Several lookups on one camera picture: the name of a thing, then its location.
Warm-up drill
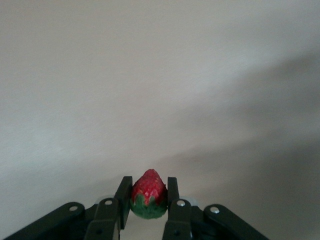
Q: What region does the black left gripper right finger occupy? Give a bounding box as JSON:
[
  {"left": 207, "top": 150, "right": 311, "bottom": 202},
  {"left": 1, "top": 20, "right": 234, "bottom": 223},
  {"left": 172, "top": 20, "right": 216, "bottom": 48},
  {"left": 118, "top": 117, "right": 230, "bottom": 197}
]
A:
[{"left": 161, "top": 176, "right": 270, "bottom": 240}]

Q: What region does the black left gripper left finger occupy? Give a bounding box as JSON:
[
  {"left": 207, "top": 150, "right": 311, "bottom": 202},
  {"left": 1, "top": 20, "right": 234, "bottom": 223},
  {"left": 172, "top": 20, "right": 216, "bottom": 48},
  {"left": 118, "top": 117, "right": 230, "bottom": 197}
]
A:
[{"left": 3, "top": 176, "right": 133, "bottom": 240}]

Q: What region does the conical red strawberry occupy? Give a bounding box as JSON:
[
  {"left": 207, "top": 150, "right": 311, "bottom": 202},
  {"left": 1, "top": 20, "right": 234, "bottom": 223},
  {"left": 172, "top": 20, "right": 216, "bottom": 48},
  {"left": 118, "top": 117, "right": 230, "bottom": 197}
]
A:
[{"left": 129, "top": 168, "right": 169, "bottom": 220}]

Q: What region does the large table cover mat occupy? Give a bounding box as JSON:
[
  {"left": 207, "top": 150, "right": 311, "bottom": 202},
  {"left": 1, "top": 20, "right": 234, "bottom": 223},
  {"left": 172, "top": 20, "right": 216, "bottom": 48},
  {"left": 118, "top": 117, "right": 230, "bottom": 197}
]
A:
[{"left": 0, "top": 0, "right": 320, "bottom": 240}]

